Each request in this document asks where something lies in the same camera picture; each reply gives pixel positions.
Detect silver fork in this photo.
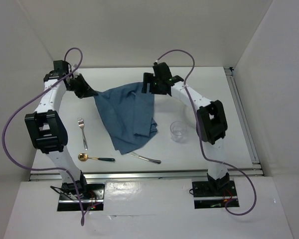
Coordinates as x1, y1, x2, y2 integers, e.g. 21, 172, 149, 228
78, 118, 88, 150

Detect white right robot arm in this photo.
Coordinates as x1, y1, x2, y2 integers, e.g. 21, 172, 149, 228
142, 62, 230, 195

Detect aluminium right side rail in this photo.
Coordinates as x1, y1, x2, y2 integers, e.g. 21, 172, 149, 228
223, 67, 261, 164

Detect silver butter knife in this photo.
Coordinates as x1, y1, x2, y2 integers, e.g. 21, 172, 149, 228
127, 152, 161, 164

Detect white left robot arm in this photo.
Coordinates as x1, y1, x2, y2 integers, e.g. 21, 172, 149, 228
24, 73, 97, 199

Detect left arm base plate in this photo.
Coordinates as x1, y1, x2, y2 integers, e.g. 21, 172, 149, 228
50, 183, 105, 212

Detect clear plastic cup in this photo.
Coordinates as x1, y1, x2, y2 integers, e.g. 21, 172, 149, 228
170, 121, 187, 143

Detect gold spoon green handle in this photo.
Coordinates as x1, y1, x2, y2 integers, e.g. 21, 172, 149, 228
78, 153, 116, 162

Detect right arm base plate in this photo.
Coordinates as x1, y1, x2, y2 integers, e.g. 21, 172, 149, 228
189, 180, 240, 209

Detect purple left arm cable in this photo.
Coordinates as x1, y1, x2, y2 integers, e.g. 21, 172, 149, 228
1, 47, 86, 227

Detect aluminium front rail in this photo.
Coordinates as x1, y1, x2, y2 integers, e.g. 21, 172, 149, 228
29, 165, 264, 181

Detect blue cloth napkin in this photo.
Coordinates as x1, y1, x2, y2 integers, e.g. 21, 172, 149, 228
94, 82, 157, 154

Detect aluminium rail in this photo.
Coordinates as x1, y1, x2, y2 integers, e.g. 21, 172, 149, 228
29, 165, 264, 181
223, 67, 261, 164

